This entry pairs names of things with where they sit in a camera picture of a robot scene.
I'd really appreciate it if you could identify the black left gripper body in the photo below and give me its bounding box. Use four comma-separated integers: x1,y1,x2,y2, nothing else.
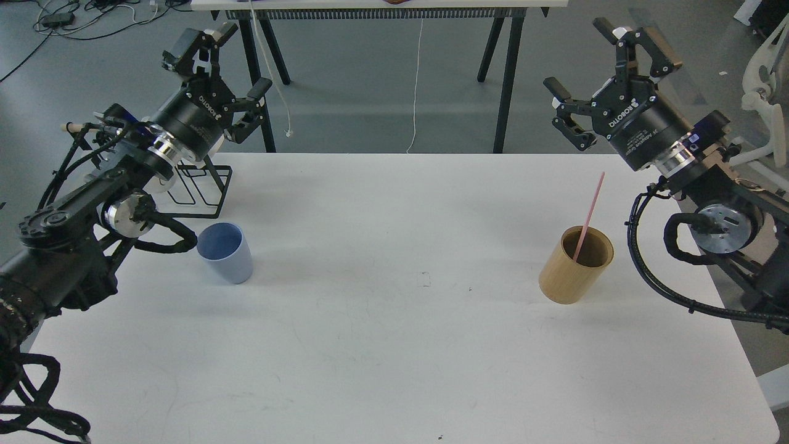
150,76,235,162

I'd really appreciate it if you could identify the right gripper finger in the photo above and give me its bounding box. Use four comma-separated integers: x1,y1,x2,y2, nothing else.
543,78,600,151
592,17,683,87

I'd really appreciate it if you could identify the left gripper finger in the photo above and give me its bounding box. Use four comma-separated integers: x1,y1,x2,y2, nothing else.
161,22,239,83
225,78,273,144

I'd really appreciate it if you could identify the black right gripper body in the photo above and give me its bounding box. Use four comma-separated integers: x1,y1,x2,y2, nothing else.
592,75,692,171

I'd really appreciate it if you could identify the pink chopstick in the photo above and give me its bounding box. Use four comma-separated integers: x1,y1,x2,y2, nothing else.
573,171,606,263

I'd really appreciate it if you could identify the blue plastic cup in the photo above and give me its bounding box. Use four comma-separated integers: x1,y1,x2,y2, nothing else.
197,222,253,284

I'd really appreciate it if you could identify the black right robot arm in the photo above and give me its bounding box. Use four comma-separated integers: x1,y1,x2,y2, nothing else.
544,17,788,334

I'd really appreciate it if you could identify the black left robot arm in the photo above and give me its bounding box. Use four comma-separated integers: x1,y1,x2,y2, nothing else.
1,22,272,443

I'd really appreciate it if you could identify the background trestle table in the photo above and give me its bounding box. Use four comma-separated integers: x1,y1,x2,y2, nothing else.
189,1,568,154

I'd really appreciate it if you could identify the bamboo cylinder holder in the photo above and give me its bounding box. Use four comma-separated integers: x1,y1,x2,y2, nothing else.
538,226,615,305

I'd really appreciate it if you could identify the black wire cup rack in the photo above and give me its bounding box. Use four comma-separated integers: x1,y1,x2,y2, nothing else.
155,160,233,220

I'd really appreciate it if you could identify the white chair frame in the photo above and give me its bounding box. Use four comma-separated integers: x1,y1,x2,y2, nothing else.
730,16,788,168

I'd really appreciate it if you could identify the floor cables and adapter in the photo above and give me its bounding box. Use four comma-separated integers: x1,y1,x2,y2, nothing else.
0,0,192,84

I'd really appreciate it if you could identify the white hanging cable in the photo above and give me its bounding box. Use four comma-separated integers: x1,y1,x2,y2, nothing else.
406,18,425,155

